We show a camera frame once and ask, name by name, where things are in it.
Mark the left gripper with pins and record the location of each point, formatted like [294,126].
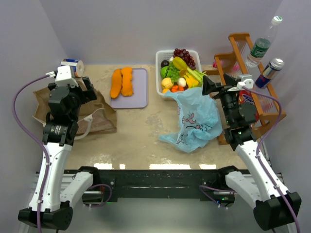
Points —
[85,88]

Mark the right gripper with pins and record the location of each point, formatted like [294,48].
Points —
[219,88]

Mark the red snack packet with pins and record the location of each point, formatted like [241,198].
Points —
[247,99]

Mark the brown paper grocery bag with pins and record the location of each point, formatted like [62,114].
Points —
[93,117]

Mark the blue plastic bag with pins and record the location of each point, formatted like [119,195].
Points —
[198,120]

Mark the clear water bottle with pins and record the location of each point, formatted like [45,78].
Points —
[262,44]

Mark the red bull can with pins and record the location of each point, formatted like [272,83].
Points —
[270,71]

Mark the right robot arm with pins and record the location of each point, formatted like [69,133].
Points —
[272,203]

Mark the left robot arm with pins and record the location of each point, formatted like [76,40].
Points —
[50,207]

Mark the green celery stalks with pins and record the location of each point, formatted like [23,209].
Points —
[196,74]

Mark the toilet paper roll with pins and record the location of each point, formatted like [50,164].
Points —
[76,65]

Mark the yellow bell pepper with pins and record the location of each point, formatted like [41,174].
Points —
[191,81]

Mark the orange sweet potato left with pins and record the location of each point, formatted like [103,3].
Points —
[116,84]

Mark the orange sweet potato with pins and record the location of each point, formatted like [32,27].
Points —
[127,86]
[116,84]

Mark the white mushroom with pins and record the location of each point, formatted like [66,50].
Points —
[182,82]

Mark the orange sweet potato right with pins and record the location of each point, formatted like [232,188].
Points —
[127,86]

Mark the small orange pumpkin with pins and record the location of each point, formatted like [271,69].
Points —
[177,88]

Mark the green grape bunch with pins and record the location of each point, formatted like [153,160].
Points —
[173,73]

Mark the purple grape bunch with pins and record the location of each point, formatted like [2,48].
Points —
[186,57]

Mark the yellow lemon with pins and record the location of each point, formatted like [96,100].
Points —
[167,83]

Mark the lavender cutting board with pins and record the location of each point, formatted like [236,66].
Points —
[139,99]

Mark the small orange fruit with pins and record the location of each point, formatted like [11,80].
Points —
[165,90]

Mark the wooden rack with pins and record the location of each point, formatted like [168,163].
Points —
[233,64]

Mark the dark mangosteen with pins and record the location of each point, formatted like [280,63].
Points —
[164,63]

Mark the white plastic basket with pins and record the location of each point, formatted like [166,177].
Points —
[166,55]

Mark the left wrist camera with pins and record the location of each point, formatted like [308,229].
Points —
[65,76]

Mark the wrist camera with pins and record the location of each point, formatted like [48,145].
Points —
[243,81]
[65,76]

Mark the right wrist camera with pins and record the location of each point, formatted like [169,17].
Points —
[243,81]

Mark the black base frame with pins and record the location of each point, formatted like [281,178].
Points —
[161,184]

